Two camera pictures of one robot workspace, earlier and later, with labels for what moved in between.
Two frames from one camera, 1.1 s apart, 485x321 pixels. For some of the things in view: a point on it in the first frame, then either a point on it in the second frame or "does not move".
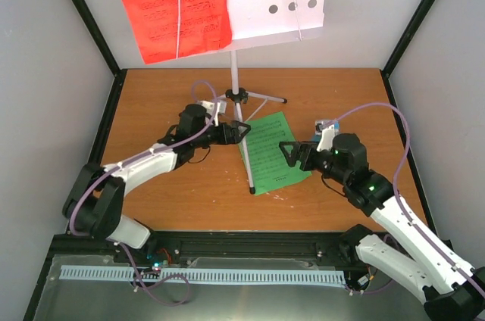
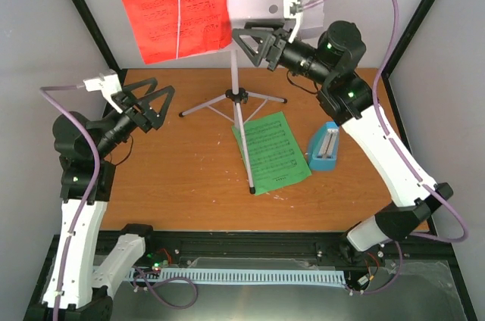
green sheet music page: x=269 y=166 does not move
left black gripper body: x=222 y=138 -> x=139 y=117
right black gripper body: x=310 y=164 -> x=273 y=57
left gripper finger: x=239 y=130 -> x=156 y=119
